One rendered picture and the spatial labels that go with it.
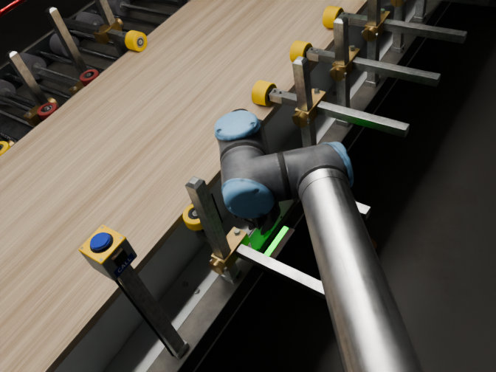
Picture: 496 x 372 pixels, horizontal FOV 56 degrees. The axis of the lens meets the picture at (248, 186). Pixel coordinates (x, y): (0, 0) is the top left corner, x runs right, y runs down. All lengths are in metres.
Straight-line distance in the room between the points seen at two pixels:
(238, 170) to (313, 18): 1.30
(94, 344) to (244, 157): 0.79
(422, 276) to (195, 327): 1.17
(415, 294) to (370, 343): 1.63
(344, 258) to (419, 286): 1.57
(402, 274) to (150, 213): 1.24
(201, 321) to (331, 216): 0.77
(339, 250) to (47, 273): 0.96
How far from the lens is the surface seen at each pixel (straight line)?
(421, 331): 2.12
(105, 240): 0.95
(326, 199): 0.74
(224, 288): 1.43
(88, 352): 1.45
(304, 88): 1.42
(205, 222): 1.20
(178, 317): 1.52
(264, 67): 1.81
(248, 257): 1.33
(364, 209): 1.34
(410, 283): 2.21
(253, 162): 0.85
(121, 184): 1.54
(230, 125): 0.92
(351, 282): 0.62
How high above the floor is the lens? 1.92
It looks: 47 degrees down
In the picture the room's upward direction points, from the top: 15 degrees counter-clockwise
